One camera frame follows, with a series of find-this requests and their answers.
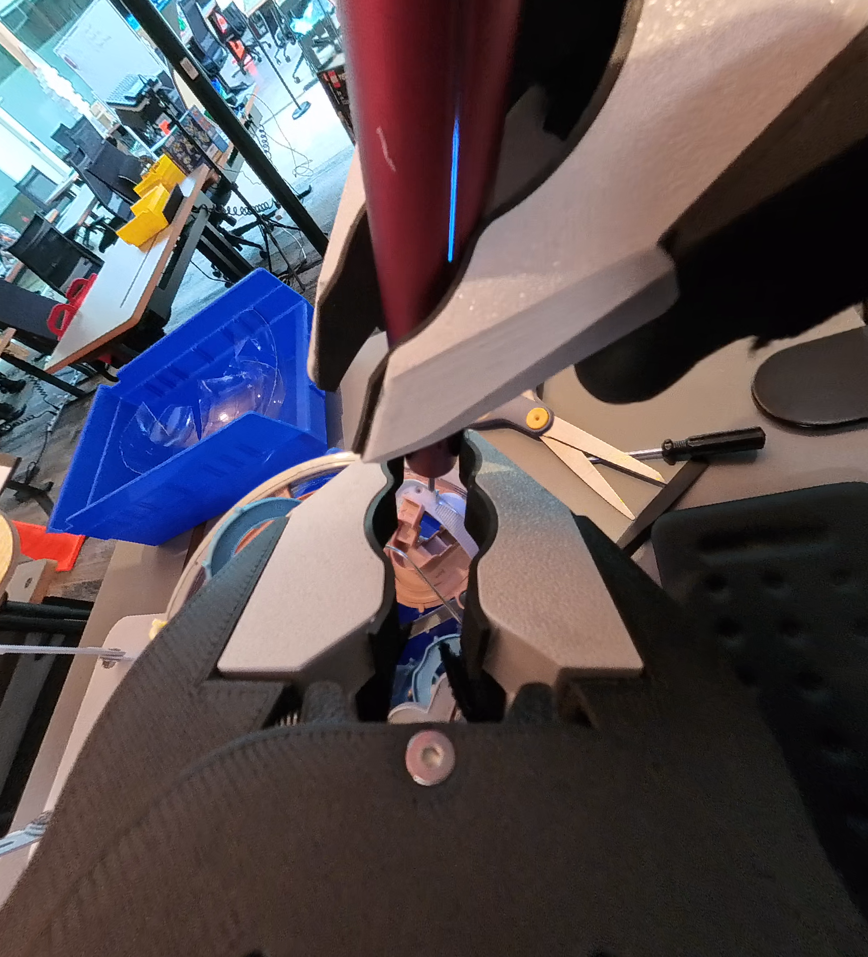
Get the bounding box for clear ball maze puzzle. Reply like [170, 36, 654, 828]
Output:
[165, 449, 480, 728]

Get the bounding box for orange floor bin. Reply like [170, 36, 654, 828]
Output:
[11, 519, 84, 573]

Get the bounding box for black handled screwdriver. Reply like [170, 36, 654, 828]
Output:
[587, 428, 766, 466]

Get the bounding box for white whiteboard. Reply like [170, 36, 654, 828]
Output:
[53, 11, 152, 85]

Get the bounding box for clear plastic dome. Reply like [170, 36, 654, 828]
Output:
[116, 310, 289, 476]

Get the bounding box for black wrist rest pad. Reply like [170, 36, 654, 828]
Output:
[651, 482, 868, 936]

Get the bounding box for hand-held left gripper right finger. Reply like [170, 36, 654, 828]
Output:
[458, 436, 646, 720]

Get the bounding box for black oval base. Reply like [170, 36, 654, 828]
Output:
[751, 325, 868, 429]

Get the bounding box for white desk wooden edge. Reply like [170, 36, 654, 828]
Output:
[45, 160, 229, 375]

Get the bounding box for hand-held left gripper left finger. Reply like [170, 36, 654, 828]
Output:
[213, 456, 407, 720]

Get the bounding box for steel scissors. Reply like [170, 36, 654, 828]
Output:
[471, 389, 667, 520]

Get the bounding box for black tweezers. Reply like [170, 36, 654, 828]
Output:
[617, 460, 709, 556]

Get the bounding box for red electric screwdriver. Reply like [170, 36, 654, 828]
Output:
[337, 0, 532, 479]

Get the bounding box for red plastic handles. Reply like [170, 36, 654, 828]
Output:
[47, 273, 99, 333]

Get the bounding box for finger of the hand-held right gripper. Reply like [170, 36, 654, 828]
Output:
[361, 0, 868, 465]
[307, 190, 390, 391]

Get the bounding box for white document stand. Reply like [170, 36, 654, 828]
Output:
[0, 587, 181, 872]

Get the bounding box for black office chair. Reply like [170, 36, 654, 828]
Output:
[8, 213, 106, 293]

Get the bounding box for black metal pole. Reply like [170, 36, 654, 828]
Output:
[116, 0, 330, 259]

